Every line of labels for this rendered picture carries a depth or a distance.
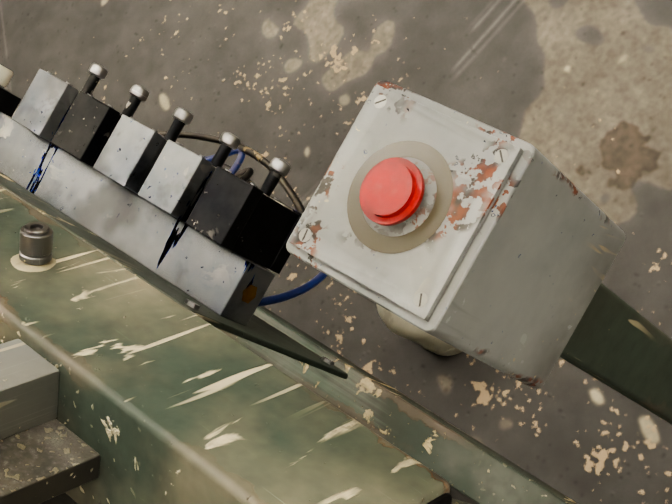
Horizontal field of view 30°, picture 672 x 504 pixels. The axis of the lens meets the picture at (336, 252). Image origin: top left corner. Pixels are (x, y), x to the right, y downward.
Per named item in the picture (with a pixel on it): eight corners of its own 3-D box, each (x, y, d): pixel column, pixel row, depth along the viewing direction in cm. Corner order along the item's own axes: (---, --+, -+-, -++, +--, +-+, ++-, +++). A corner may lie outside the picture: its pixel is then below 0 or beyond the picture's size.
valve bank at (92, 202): (426, 242, 112) (283, 148, 93) (348, 380, 112) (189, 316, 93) (90, 65, 141) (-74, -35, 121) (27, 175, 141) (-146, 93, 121)
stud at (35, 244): (58, 264, 96) (60, 229, 95) (30, 272, 94) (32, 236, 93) (39, 251, 97) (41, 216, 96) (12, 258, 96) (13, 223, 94)
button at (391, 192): (447, 182, 71) (431, 170, 69) (413, 244, 71) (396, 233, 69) (395, 157, 73) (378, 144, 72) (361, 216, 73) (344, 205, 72)
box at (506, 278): (634, 238, 83) (534, 142, 68) (546, 395, 83) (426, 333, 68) (492, 172, 90) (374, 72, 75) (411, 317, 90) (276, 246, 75)
